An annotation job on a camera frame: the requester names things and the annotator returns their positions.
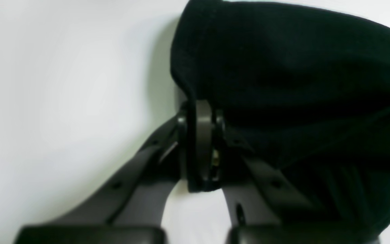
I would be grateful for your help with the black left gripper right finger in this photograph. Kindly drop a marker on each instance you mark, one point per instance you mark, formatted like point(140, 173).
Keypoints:
point(264, 207)

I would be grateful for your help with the black T-shirt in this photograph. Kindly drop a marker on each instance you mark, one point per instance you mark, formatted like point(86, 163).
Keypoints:
point(308, 89)

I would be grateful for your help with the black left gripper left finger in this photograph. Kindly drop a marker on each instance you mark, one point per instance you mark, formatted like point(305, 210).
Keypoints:
point(129, 207)

